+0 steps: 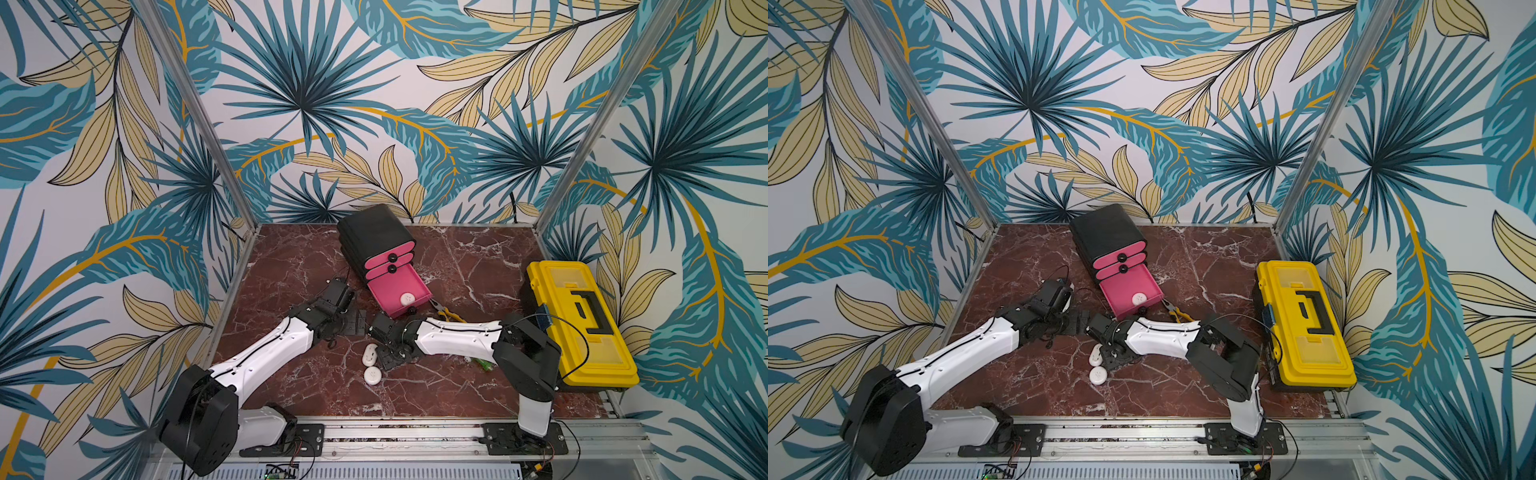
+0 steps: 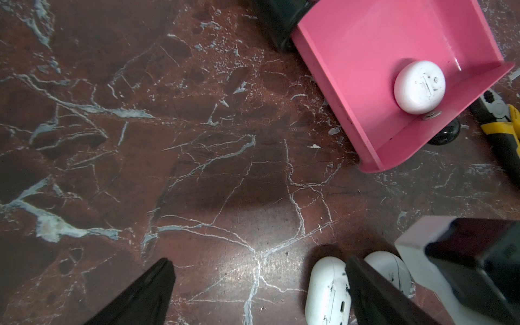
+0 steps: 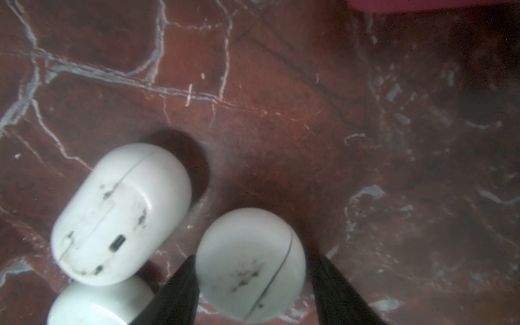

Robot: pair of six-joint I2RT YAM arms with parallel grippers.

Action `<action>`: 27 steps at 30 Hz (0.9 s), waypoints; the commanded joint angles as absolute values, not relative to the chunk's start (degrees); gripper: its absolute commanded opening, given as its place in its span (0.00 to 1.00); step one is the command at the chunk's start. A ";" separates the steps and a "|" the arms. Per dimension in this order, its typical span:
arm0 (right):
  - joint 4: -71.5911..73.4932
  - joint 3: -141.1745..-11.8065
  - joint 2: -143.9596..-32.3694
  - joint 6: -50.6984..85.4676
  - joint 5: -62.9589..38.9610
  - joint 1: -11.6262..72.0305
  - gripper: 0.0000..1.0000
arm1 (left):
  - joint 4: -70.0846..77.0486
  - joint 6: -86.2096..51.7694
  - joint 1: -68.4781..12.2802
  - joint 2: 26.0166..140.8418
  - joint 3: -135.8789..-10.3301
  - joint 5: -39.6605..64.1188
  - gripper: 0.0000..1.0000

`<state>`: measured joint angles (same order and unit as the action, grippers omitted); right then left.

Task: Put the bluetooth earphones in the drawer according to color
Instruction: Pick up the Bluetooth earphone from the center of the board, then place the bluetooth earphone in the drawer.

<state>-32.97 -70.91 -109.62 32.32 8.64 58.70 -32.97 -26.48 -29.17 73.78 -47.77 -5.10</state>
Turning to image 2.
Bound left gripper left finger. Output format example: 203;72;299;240
87;258;176;325

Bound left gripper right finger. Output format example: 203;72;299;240
345;256;437;325

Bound white oval earphone case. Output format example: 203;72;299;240
305;257;352;325

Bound white round earphone case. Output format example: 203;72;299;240
394;60;446;115
364;251;412;297

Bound pink drawer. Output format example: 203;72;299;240
291;1;514;173

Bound black drawer cabinet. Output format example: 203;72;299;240
250;0;315;53

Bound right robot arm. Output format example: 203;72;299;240
395;216;519;324

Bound yellow black pliers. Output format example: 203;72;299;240
470;89;519;186

